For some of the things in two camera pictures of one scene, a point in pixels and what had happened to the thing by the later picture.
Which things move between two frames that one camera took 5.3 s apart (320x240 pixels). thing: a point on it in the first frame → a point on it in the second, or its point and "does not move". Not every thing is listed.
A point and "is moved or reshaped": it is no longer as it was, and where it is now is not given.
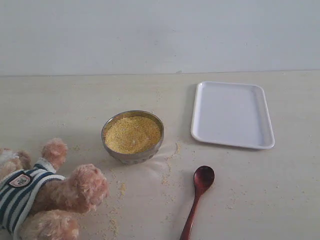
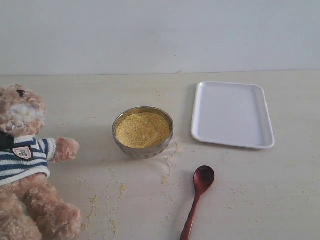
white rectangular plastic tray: [232, 114] does not move
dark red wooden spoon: [203, 177] does not move
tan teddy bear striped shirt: [43, 205] is moved or reshaped
